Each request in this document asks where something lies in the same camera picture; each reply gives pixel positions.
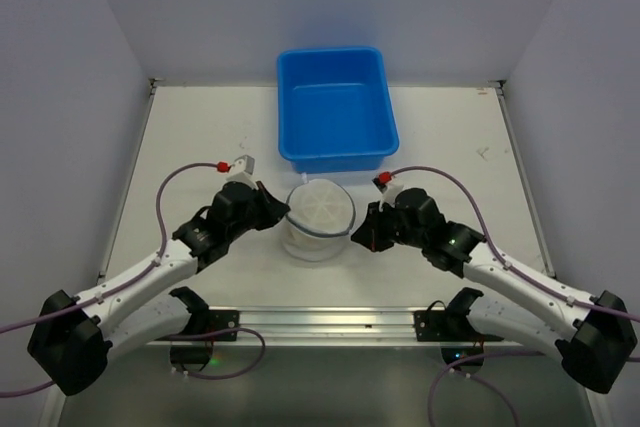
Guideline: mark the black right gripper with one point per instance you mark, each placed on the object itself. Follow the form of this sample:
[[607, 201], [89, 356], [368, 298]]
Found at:
[[379, 226]]

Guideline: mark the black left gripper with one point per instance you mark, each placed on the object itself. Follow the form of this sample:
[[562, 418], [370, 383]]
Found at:
[[263, 205]]

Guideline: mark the white mesh laundry bag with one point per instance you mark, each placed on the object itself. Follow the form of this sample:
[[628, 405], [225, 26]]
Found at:
[[321, 216]]

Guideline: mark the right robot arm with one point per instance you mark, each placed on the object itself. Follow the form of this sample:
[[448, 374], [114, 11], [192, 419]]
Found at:
[[591, 336]]

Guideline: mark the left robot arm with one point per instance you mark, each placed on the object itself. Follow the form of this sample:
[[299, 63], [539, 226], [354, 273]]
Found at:
[[77, 336]]

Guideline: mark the blue plastic bin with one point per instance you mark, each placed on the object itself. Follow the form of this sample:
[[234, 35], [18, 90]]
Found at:
[[334, 110]]

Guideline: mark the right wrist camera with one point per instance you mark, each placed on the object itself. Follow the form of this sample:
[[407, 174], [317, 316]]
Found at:
[[389, 188]]

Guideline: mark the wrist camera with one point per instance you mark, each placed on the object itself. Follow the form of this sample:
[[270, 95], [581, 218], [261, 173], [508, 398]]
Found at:
[[389, 188], [239, 171]]

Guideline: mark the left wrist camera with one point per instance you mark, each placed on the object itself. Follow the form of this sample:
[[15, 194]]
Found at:
[[239, 171]]

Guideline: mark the aluminium mounting rail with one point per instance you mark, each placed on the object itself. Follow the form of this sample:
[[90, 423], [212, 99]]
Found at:
[[386, 325]]

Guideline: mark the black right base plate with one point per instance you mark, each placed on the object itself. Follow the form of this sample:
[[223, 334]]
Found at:
[[440, 323]]

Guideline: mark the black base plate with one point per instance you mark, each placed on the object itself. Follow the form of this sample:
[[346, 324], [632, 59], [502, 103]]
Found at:
[[440, 323], [222, 319]]

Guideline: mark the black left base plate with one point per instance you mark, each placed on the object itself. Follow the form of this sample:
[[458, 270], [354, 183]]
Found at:
[[222, 319]]

